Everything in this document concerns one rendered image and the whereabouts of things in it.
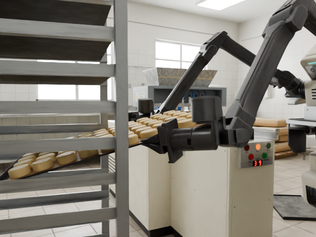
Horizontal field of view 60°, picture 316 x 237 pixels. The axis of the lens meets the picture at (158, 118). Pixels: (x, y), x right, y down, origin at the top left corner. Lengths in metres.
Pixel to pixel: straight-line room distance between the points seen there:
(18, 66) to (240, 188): 1.30
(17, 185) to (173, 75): 1.64
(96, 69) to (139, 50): 4.98
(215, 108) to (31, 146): 0.44
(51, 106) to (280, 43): 0.60
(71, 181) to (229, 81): 6.52
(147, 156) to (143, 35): 3.98
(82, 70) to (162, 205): 1.67
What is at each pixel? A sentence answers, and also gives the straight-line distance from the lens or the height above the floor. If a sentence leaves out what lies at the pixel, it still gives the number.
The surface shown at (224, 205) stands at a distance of 1.65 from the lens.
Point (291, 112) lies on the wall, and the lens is 6.31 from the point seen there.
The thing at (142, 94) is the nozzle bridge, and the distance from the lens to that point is 2.11.
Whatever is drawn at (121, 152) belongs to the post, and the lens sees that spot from 0.67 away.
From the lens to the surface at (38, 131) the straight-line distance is 1.12.
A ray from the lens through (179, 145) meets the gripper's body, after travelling 0.66.
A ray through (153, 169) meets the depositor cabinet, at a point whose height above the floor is 0.56.
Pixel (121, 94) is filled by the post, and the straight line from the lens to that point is 0.66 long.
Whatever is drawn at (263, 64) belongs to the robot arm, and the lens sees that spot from 0.77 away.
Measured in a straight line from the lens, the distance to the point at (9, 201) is 1.19.
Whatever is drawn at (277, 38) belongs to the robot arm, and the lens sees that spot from 0.82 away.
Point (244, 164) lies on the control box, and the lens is 1.58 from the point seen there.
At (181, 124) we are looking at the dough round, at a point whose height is 1.00.
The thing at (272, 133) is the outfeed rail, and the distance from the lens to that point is 1.72.
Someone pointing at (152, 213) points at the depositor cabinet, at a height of 0.21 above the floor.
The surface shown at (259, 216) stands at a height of 0.40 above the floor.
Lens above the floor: 1.07
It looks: 4 degrees down
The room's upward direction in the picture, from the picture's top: straight up
